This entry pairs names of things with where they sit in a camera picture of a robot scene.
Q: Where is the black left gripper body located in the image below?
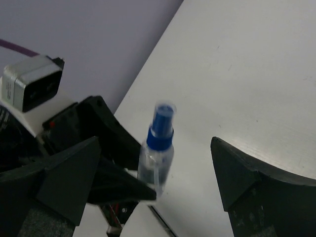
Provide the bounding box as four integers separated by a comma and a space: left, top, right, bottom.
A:
0, 103, 84, 171

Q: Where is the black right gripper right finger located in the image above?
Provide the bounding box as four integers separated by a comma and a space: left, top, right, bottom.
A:
211, 137, 316, 237

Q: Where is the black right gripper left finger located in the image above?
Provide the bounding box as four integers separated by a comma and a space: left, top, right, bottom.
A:
0, 137, 101, 237

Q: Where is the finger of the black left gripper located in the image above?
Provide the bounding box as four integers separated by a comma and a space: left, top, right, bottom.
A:
76, 96, 141, 170
87, 157, 157, 205

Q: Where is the clear spray bottle blue cap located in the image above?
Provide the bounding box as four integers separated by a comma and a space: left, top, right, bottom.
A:
137, 101, 176, 197

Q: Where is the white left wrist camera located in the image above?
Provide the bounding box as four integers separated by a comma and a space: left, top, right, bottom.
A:
0, 55, 74, 137

